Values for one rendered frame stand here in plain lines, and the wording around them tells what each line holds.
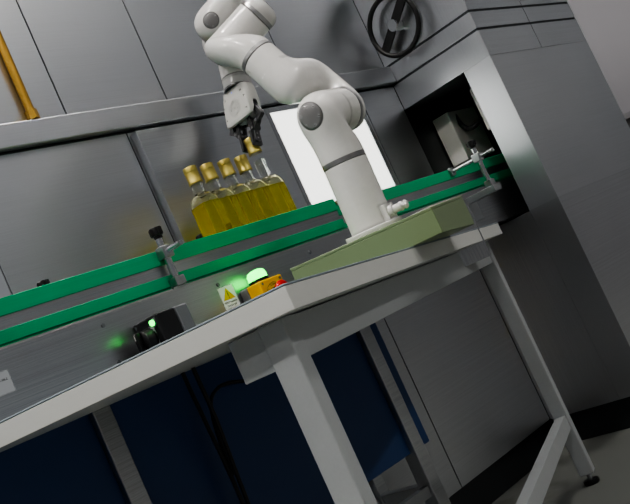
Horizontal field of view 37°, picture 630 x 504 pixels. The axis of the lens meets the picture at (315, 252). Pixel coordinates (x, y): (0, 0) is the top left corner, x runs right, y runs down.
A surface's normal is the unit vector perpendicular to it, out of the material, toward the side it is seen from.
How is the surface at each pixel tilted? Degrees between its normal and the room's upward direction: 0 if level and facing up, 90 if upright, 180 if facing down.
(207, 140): 90
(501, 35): 90
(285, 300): 90
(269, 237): 90
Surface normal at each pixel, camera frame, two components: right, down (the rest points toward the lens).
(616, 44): -0.35, 0.07
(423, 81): -0.64, 0.23
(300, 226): 0.65, -0.36
